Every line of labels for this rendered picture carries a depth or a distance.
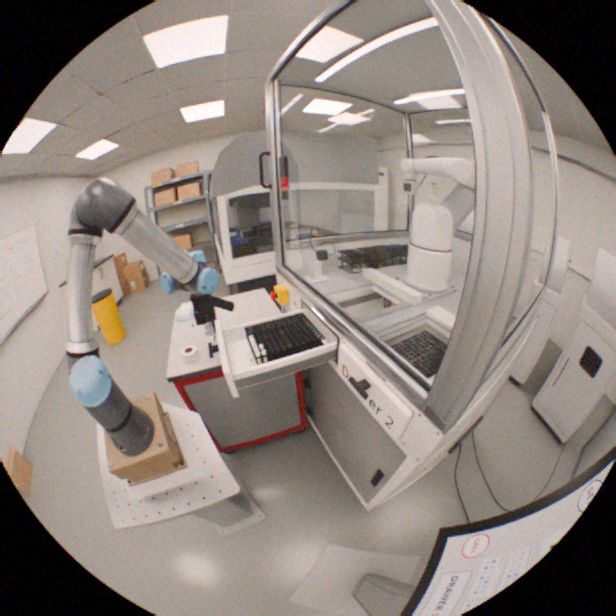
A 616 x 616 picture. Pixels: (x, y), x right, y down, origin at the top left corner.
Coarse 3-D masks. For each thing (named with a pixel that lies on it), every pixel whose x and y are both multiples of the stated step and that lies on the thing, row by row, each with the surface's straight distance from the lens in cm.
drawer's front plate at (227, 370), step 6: (216, 324) 82; (216, 330) 78; (222, 336) 76; (222, 342) 71; (222, 348) 69; (222, 354) 67; (222, 360) 64; (228, 360) 72; (222, 366) 63; (228, 366) 62; (228, 372) 61; (228, 378) 62; (228, 384) 64; (234, 384) 64; (234, 390) 66; (234, 396) 68
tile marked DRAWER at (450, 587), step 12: (444, 576) 38; (456, 576) 38; (468, 576) 37; (444, 588) 38; (456, 588) 38; (432, 600) 39; (444, 600) 38; (456, 600) 38; (420, 612) 40; (432, 612) 39; (444, 612) 39
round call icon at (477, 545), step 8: (472, 536) 38; (480, 536) 37; (488, 536) 37; (464, 544) 38; (472, 544) 37; (480, 544) 37; (488, 544) 37; (464, 552) 38; (472, 552) 37; (480, 552) 37
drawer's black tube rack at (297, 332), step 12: (264, 324) 81; (276, 324) 80; (288, 324) 79; (300, 324) 79; (312, 324) 78; (264, 336) 75; (276, 336) 74; (288, 336) 78; (300, 336) 73; (312, 336) 73; (264, 348) 70; (276, 348) 69; (288, 348) 68; (300, 348) 73; (312, 348) 72
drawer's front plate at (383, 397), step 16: (352, 352) 62; (352, 368) 62; (368, 368) 58; (384, 384) 55; (368, 400) 61; (384, 400) 55; (400, 400) 52; (384, 416) 58; (400, 416) 52; (400, 432) 56
